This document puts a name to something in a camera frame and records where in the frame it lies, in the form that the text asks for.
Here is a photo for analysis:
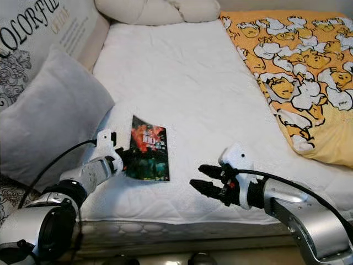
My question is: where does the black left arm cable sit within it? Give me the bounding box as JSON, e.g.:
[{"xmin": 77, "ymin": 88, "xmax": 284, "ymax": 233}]
[{"xmin": 18, "ymin": 132, "xmax": 116, "ymax": 209}]

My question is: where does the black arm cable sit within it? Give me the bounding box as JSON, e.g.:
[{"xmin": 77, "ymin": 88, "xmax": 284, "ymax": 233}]
[
  {"xmin": 18, "ymin": 132, "xmax": 116, "ymax": 209},
  {"xmin": 240, "ymin": 168, "xmax": 353, "ymax": 221}
]

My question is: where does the dark red green magazine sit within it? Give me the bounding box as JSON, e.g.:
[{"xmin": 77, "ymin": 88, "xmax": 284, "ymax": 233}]
[{"xmin": 128, "ymin": 115, "xmax": 170, "ymax": 182}]

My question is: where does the white quilted mattress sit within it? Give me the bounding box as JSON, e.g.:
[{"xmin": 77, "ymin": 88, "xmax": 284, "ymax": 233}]
[{"xmin": 83, "ymin": 22, "xmax": 353, "ymax": 248}]

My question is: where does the dark bed frame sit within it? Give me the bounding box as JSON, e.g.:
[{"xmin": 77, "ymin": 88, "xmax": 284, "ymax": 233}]
[{"xmin": 77, "ymin": 246, "xmax": 307, "ymax": 260}]

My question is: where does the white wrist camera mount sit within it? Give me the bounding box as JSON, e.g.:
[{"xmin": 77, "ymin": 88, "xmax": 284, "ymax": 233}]
[
  {"xmin": 218, "ymin": 142, "xmax": 255, "ymax": 209},
  {"xmin": 97, "ymin": 129, "xmax": 118, "ymax": 159}
]

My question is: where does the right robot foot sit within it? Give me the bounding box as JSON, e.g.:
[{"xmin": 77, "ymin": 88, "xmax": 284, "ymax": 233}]
[{"xmin": 188, "ymin": 252, "xmax": 217, "ymax": 265}]

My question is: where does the yellow cartoon egg blanket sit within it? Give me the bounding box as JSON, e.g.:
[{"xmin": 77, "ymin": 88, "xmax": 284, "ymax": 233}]
[{"xmin": 220, "ymin": 10, "xmax": 353, "ymax": 169}]

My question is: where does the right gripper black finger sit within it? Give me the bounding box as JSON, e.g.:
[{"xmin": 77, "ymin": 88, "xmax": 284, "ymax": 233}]
[
  {"xmin": 199, "ymin": 163, "xmax": 227, "ymax": 179},
  {"xmin": 190, "ymin": 179, "xmax": 226, "ymax": 202}
]

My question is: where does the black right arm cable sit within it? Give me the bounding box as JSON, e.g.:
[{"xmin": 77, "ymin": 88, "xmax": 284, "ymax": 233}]
[{"xmin": 240, "ymin": 168, "xmax": 353, "ymax": 221}]

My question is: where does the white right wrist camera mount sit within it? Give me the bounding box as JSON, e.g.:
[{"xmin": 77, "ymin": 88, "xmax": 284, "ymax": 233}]
[{"xmin": 218, "ymin": 142, "xmax": 255, "ymax": 209}]

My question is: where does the long cream bolster pillow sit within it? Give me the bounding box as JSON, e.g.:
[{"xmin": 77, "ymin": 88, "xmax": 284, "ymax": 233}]
[{"xmin": 95, "ymin": 0, "xmax": 221, "ymax": 25}]

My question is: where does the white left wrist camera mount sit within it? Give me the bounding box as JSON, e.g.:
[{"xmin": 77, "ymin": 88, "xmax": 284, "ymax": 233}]
[{"xmin": 97, "ymin": 129, "xmax": 118, "ymax": 159}]

